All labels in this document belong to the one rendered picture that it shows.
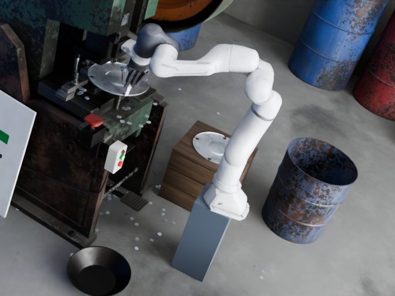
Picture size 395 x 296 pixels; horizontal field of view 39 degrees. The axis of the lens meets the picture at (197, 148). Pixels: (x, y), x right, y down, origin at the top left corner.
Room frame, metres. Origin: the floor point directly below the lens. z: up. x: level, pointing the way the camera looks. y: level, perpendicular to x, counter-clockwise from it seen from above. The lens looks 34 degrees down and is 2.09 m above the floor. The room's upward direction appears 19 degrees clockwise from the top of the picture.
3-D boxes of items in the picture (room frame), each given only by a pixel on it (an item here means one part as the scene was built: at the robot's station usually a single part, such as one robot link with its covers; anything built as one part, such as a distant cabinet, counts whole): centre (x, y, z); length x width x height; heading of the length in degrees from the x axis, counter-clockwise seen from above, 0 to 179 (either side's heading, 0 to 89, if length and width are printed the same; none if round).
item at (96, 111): (2.28, 0.57, 0.68); 0.45 x 0.30 x 0.06; 163
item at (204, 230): (2.05, -0.17, 0.23); 0.18 x 0.18 x 0.45; 80
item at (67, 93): (2.12, 0.62, 0.76); 0.17 x 0.06 x 0.10; 163
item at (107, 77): (2.25, 0.45, 0.78); 0.29 x 0.29 x 0.01
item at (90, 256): (1.74, 0.24, 0.04); 0.30 x 0.30 x 0.07
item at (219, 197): (2.04, -0.21, 0.52); 0.22 x 0.19 x 0.14; 80
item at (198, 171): (2.61, -0.11, 0.18); 0.40 x 0.38 x 0.35; 79
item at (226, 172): (2.09, -0.18, 0.71); 0.18 x 0.11 x 0.25; 174
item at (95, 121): (1.90, 0.45, 0.72); 0.07 x 0.06 x 0.08; 73
